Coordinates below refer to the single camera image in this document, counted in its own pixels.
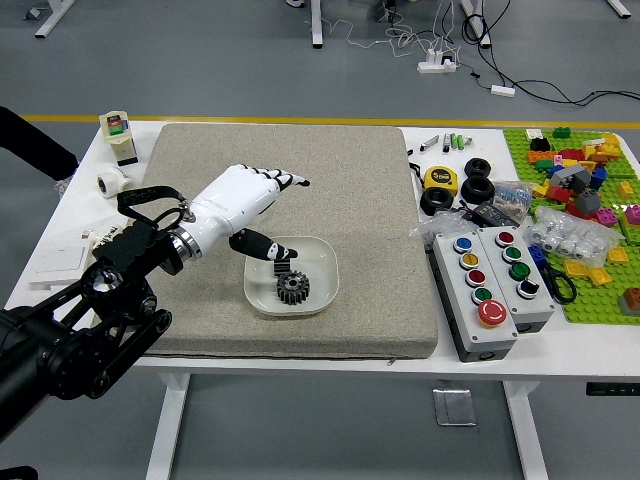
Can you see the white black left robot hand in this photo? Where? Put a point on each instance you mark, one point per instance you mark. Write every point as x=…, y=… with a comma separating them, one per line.
x=235, y=200

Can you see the small black gear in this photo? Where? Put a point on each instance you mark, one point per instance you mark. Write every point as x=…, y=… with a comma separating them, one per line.
x=281, y=267

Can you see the large black gear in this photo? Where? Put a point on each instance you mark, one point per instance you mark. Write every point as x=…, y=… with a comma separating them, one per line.
x=293, y=288

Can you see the grey five-button control box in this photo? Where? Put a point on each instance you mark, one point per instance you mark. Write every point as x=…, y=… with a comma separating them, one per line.
x=475, y=300

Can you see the grey four-button control box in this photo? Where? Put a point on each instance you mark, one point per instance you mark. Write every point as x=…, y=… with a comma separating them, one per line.
x=525, y=280

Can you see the grey-brown cushion mat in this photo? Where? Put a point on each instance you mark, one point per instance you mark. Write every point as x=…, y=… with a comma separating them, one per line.
x=340, y=175

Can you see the white square plate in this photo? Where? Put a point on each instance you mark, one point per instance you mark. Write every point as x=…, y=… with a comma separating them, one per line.
x=320, y=280

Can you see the white pipe tee fitting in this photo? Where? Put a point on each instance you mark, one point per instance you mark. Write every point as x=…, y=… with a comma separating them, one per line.
x=116, y=181

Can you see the white printed tube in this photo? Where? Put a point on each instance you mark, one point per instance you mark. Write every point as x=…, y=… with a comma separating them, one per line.
x=107, y=236

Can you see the white background table leg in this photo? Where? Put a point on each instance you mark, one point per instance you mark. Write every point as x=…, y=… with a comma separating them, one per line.
x=317, y=25
x=52, y=17
x=477, y=25
x=620, y=7

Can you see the silver usb stick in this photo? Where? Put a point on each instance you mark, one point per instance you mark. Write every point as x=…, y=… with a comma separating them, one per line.
x=429, y=144

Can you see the yellow tape measure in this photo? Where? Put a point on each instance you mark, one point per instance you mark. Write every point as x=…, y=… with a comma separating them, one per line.
x=440, y=179

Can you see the clear empty plastic bag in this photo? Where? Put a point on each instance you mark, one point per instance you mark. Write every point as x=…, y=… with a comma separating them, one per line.
x=440, y=225

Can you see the black white small stick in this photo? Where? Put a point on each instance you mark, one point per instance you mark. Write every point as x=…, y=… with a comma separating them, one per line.
x=445, y=142

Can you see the white power strip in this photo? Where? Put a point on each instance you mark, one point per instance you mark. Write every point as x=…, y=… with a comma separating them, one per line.
x=435, y=67

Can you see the bag of blue resistors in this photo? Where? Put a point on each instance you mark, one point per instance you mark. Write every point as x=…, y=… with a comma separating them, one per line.
x=512, y=194

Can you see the white floor adapter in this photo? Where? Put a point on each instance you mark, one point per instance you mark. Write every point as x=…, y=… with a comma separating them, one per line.
x=502, y=90

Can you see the silver floor plate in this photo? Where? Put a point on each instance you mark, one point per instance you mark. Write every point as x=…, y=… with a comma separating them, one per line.
x=454, y=406

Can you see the white toy brick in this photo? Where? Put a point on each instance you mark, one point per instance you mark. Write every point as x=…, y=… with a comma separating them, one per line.
x=534, y=133

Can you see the black toy brick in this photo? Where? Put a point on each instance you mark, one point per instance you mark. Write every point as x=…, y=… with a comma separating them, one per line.
x=539, y=144

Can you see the dark green toy brick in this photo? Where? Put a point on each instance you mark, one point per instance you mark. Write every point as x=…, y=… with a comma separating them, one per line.
x=562, y=132

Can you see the black scissors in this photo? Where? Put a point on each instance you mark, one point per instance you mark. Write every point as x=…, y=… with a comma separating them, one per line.
x=559, y=285

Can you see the grey blue brick vehicle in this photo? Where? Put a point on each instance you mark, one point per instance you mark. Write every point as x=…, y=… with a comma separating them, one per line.
x=570, y=176

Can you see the bag of white parts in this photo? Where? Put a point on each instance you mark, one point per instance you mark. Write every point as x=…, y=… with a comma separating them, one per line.
x=570, y=237

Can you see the pink toy brick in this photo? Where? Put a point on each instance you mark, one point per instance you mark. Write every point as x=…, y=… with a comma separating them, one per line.
x=606, y=216

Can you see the green brick baseplate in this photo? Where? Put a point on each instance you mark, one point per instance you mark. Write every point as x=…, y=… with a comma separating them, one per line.
x=595, y=300

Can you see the orange grey toy brick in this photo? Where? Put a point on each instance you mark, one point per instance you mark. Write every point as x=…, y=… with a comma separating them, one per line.
x=631, y=300

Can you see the black table control panel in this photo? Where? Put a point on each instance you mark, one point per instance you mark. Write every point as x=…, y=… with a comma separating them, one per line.
x=612, y=389

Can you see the cream switch box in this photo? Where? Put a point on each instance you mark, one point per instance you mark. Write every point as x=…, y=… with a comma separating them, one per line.
x=118, y=140

